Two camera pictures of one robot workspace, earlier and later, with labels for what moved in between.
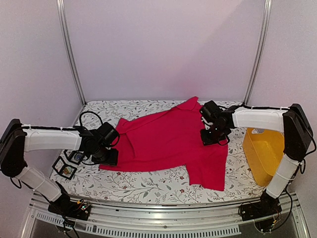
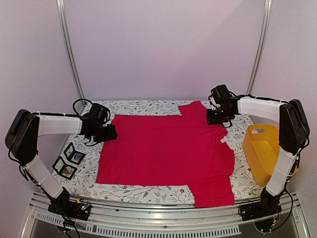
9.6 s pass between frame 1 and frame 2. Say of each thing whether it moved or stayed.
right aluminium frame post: stayed
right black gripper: moved
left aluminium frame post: stayed
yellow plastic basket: stayed
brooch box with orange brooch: stayed
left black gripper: moved
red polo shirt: moved
